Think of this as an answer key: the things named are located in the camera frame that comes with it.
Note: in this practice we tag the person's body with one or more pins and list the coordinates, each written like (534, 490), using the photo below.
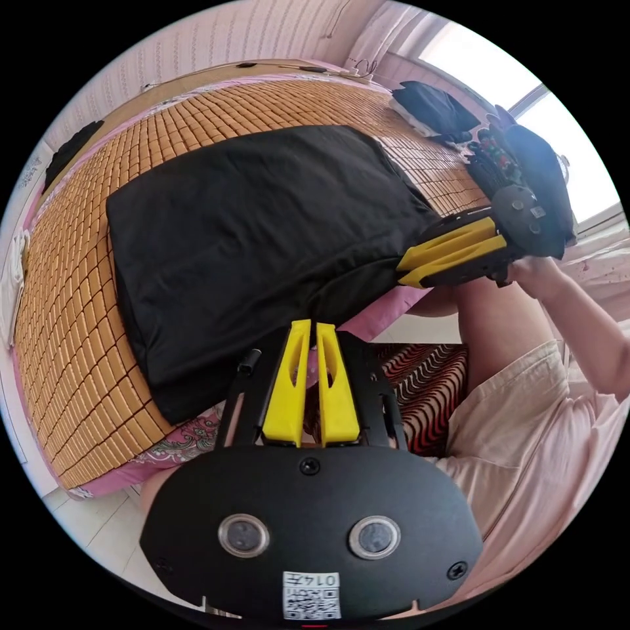
(517, 443)

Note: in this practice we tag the pink curtain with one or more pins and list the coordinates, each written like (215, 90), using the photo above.
(389, 34)

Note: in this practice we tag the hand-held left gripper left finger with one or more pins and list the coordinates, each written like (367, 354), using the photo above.
(287, 389)

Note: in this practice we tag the bed with woven mat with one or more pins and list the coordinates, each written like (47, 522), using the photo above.
(74, 305)

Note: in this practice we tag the white cloth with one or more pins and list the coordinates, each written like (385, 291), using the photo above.
(14, 285)

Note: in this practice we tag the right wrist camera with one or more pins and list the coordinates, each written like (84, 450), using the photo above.
(544, 172)

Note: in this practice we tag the person's right forearm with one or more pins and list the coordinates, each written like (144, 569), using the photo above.
(583, 327)

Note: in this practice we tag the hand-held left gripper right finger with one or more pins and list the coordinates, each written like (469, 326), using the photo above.
(335, 394)

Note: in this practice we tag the pile of clothes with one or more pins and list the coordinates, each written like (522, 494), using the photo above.
(433, 110)

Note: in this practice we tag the black cloth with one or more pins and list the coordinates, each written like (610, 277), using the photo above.
(71, 150)

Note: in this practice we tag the black short sleeve shirt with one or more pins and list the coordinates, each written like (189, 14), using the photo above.
(256, 236)

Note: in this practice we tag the window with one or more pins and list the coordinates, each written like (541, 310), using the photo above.
(556, 128)

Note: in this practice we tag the person's right hand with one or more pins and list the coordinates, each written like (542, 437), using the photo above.
(539, 275)

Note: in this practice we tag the red black striped rug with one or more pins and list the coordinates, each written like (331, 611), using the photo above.
(428, 384)

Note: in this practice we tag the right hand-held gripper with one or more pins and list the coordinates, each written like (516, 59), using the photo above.
(519, 219)

